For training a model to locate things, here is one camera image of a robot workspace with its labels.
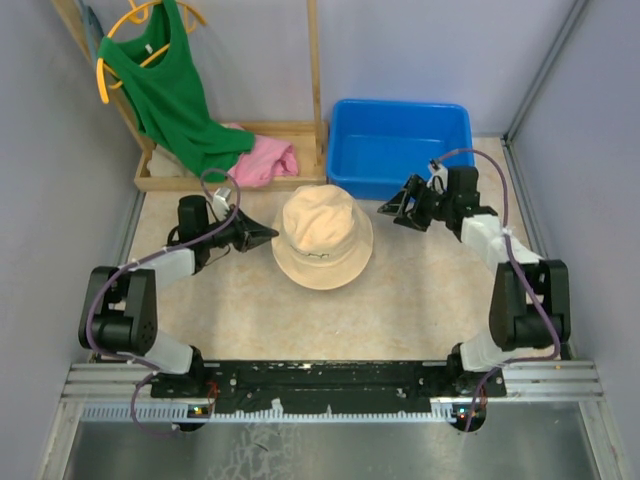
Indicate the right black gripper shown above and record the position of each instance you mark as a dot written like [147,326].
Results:
[415,189]

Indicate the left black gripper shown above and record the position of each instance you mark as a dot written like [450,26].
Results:
[247,231]

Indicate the beige bucket hat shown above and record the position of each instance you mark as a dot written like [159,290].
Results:
[325,239]

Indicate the blue plastic bin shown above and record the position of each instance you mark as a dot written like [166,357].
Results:
[375,145]

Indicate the wooden clothes rack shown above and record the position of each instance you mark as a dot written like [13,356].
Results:
[309,138]

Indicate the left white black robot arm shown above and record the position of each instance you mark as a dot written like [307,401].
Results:
[120,313]

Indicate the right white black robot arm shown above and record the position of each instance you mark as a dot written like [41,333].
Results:
[530,304]

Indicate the pink crumpled garment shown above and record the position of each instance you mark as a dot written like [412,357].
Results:
[269,158]

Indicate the green tank top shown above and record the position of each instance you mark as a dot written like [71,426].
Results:
[163,86]

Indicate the teal clothes hanger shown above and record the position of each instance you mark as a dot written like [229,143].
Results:
[93,31]

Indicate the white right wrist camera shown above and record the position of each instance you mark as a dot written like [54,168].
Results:
[439,177]

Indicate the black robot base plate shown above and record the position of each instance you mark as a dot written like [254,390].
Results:
[353,388]

